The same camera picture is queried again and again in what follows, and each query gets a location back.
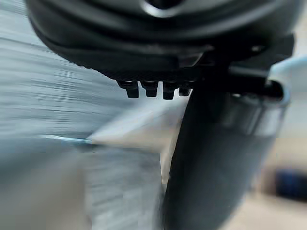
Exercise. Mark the blue box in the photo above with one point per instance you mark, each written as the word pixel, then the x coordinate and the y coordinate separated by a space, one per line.
pixel 291 183

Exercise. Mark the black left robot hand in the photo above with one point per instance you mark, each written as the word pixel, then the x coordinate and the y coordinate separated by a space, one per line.
pixel 156 43

